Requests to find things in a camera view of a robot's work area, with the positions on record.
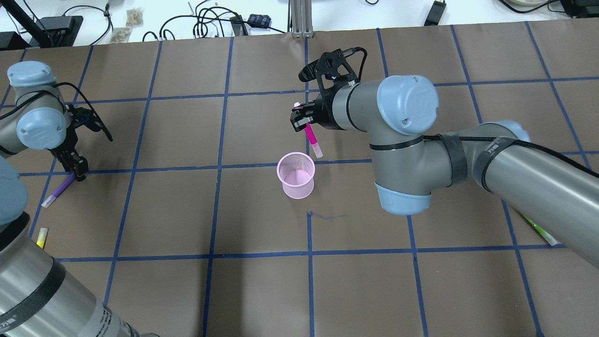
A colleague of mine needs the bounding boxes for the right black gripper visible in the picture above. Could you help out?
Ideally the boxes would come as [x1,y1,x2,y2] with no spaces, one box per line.
[290,47,368,132]

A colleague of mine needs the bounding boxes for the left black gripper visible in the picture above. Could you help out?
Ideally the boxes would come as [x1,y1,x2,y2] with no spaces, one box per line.
[49,105,106,182]

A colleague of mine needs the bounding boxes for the purple pen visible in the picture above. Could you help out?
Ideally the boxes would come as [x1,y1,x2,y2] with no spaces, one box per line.
[41,174,76,208]

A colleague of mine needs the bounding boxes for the pink pen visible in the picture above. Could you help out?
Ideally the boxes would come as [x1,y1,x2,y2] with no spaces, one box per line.
[293,102,323,158]

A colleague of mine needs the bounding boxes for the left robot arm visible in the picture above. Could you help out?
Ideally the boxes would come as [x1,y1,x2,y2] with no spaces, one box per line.
[1,60,165,337]

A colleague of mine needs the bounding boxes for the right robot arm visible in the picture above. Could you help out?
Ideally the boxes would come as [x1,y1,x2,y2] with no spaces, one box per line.
[290,47,599,266]

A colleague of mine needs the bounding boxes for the pink mesh cup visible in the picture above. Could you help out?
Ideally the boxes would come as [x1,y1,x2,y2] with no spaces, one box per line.
[276,152,316,200]

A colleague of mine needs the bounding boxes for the yellow pen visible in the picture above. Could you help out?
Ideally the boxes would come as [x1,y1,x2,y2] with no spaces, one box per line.
[36,227,49,249]

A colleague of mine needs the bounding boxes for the black power adapter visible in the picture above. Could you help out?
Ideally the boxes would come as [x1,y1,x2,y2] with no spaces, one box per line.
[424,0,446,26]

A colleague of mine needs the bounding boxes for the green pen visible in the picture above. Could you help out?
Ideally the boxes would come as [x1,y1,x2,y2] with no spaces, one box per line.
[520,214,560,247]

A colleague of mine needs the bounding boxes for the aluminium frame post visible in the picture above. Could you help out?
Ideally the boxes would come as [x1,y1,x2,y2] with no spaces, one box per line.
[287,0,313,38]

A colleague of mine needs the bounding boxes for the black cable bundle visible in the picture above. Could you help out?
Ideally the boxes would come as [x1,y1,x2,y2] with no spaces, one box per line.
[142,0,286,43]

